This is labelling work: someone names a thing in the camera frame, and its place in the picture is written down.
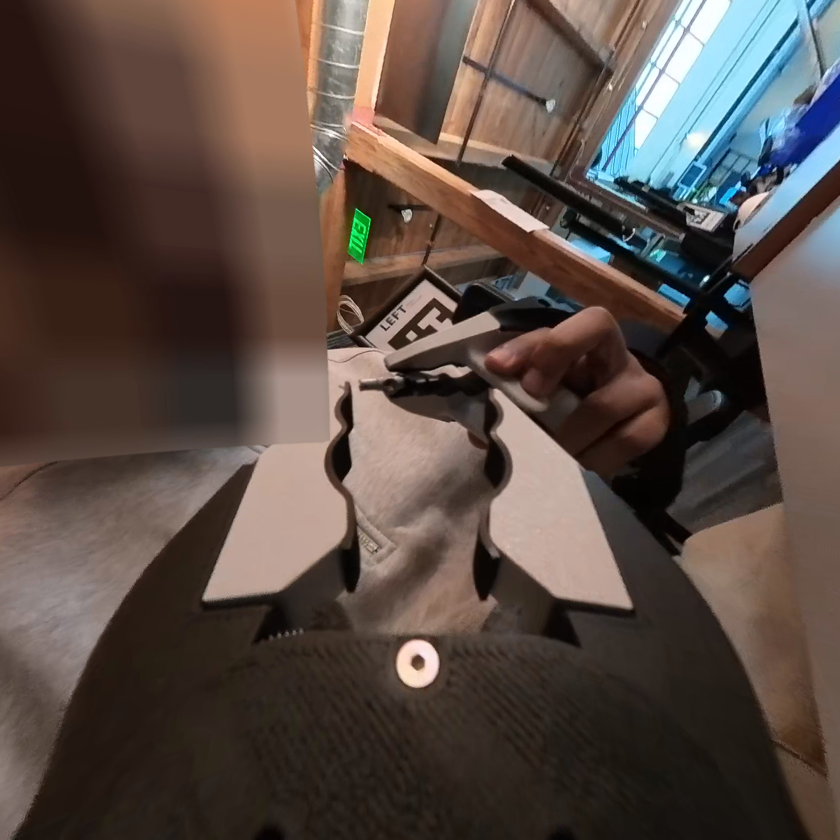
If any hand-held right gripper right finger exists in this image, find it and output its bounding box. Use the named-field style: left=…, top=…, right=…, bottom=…
left=474, top=395, right=636, bottom=636

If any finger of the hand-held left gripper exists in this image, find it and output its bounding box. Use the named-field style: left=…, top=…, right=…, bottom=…
left=385, top=312, right=513, bottom=375
left=391, top=371, right=501, bottom=454

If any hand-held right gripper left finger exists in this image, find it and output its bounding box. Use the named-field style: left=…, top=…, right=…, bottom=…
left=202, top=384, right=362, bottom=605

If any person's left hand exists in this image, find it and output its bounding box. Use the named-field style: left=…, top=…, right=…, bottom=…
left=487, top=306, right=672, bottom=476

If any framed marker sign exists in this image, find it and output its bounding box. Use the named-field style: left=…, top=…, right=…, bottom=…
left=363, top=274, right=462, bottom=355

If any wooden beam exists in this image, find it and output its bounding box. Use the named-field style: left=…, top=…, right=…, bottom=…
left=344, top=118, right=686, bottom=329

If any green exit sign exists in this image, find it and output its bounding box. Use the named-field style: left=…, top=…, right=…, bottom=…
left=346, top=207, right=372, bottom=265

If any window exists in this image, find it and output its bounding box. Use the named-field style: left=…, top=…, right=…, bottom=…
left=587, top=0, right=742, bottom=185

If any silver metal duct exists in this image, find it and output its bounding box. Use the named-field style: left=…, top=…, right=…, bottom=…
left=307, top=0, right=370, bottom=193

